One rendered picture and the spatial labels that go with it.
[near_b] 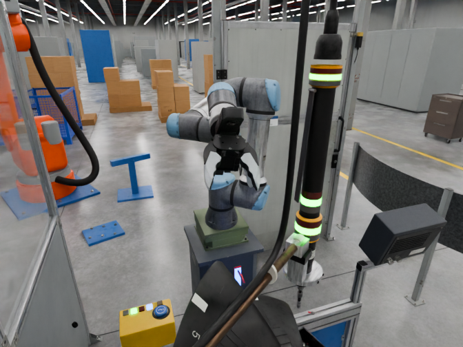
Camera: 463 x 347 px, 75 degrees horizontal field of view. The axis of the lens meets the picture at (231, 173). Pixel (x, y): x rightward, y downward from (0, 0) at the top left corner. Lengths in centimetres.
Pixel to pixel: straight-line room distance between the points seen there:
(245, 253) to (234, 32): 152
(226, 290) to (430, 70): 1002
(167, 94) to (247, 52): 583
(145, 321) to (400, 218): 97
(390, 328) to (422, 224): 142
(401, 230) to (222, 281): 81
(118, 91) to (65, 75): 185
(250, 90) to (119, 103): 866
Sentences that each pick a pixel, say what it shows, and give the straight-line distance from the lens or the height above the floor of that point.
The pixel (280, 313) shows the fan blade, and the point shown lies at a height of 116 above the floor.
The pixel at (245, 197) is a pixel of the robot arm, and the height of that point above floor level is 127.
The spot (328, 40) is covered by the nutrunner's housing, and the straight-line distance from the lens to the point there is 45.
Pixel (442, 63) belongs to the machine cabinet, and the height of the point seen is 136.
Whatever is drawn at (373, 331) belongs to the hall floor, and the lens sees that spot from 259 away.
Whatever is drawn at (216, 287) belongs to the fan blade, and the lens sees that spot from 61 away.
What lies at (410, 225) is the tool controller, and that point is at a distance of 131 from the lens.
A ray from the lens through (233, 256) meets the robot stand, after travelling 137.
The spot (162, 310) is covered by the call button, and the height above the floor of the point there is 108.
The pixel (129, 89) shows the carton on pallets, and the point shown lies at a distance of 970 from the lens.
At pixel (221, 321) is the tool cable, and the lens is 38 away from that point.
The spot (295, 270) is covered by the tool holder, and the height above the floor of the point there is 149.
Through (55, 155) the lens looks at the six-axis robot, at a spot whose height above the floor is 59.
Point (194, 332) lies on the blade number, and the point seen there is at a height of 142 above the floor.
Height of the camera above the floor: 185
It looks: 23 degrees down
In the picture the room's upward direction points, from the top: straight up
